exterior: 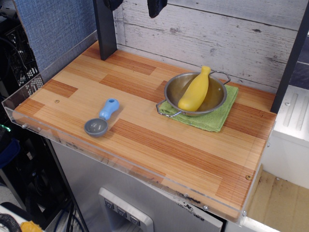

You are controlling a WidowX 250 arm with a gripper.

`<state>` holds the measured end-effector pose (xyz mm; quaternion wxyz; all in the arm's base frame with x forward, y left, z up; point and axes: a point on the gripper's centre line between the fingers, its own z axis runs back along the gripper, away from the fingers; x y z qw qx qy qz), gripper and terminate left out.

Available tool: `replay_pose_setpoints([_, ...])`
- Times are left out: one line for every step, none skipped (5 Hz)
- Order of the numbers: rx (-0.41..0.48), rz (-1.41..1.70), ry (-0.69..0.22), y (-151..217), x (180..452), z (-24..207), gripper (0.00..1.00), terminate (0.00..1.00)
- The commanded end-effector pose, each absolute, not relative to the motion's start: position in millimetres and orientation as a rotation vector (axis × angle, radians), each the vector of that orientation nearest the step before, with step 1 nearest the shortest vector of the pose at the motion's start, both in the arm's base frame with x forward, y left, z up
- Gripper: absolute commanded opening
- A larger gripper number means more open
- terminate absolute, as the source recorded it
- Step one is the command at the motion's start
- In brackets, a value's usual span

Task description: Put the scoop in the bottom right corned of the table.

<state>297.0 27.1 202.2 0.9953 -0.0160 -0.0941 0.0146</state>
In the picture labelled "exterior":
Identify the white appliance at right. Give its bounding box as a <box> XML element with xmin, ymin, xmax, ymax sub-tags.
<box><xmin>261</xmin><ymin>86</ymin><xmax>309</xmax><ymax>188</ymax></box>

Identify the clear acrylic table guard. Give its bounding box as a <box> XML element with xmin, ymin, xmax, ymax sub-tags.
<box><xmin>4</xmin><ymin>43</ymin><xmax>275</xmax><ymax>232</ymax></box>

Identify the left dark grey post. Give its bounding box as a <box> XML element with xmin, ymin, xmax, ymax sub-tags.
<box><xmin>93</xmin><ymin>0</ymin><xmax>117</xmax><ymax>60</ymax></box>

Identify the black braided cable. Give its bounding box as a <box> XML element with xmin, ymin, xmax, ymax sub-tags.
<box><xmin>0</xmin><ymin>213</ymin><xmax>24</xmax><ymax>232</ymax></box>

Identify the right dark grey post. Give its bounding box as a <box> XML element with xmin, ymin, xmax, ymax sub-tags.
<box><xmin>270</xmin><ymin>1</ymin><xmax>309</xmax><ymax>114</ymax></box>

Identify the yellow toy banana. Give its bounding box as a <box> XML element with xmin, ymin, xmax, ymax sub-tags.
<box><xmin>178</xmin><ymin>66</ymin><xmax>211</xmax><ymax>112</ymax></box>

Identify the blue and grey scoop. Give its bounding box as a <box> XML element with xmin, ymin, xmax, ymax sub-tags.
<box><xmin>84</xmin><ymin>98</ymin><xmax>120</xmax><ymax>137</ymax></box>

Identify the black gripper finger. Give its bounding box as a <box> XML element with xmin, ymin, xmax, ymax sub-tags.
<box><xmin>103</xmin><ymin>0</ymin><xmax>123</xmax><ymax>11</ymax></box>
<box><xmin>147</xmin><ymin>0</ymin><xmax>168</xmax><ymax>18</ymax></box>

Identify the dark grey post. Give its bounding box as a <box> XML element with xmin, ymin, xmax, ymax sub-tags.
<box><xmin>93</xmin><ymin>0</ymin><xmax>117</xmax><ymax>60</ymax></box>
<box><xmin>270</xmin><ymin>1</ymin><xmax>309</xmax><ymax>114</ymax></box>

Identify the steel bowl with handles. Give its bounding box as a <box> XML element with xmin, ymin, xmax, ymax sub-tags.
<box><xmin>156</xmin><ymin>71</ymin><xmax>231</xmax><ymax>117</ymax></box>

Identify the silver toy fridge dispenser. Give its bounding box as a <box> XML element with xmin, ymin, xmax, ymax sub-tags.
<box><xmin>98</xmin><ymin>188</ymin><xmax>154</xmax><ymax>232</ymax></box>

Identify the green folded cloth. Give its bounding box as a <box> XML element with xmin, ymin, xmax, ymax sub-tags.
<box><xmin>171</xmin><ymin>85</ymin><xmax>239</xmax><ymax>132</ymax></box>

